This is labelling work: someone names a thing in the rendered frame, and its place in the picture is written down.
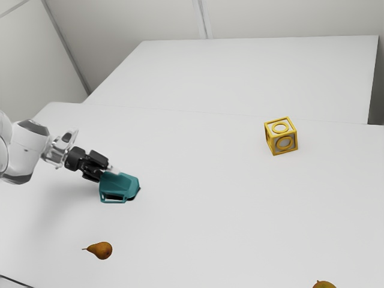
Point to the yellow-green round fruit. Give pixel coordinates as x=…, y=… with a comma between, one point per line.
x=324, y=284

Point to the teal faceted mug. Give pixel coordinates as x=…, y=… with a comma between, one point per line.
x=118, y=186

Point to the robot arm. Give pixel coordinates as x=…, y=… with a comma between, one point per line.
x=24, y=150

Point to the yellow open-frame cube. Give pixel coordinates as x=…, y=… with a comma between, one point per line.
x=281, y=139

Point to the brown pear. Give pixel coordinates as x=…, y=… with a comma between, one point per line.
x=102, y=250

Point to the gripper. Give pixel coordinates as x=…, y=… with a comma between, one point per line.
x=76, y=159

